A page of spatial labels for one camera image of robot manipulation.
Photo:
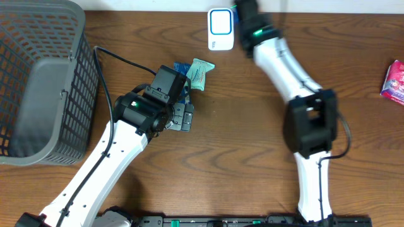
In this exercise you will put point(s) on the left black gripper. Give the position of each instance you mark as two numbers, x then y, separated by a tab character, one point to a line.
184	116

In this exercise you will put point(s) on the teal wet wipes packet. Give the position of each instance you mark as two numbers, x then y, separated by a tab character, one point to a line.
197	73

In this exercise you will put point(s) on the blue snack packet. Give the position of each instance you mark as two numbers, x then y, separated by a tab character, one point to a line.
183	68

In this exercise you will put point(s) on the purple sanitary pad pack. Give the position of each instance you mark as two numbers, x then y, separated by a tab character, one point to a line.
392	88

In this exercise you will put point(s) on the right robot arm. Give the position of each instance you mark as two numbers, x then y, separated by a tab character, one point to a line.
310	121

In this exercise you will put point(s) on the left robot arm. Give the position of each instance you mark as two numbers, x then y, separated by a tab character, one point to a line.
138	119

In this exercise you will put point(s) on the grey plastic mesh basket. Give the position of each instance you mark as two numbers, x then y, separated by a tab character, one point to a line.
48	83

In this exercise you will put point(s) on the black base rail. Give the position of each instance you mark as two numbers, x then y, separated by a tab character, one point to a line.
274	220

